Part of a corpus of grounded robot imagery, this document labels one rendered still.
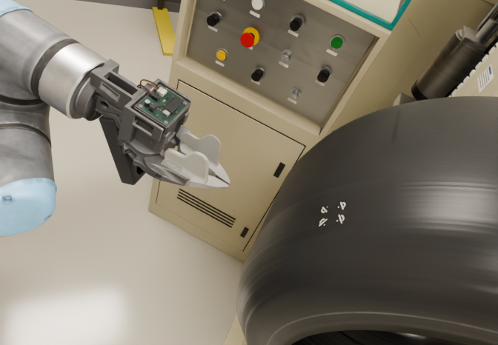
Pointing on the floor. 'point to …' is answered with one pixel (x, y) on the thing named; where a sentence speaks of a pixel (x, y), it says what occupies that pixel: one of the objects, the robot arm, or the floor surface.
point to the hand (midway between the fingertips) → (218, 183)
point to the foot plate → (236, 335)
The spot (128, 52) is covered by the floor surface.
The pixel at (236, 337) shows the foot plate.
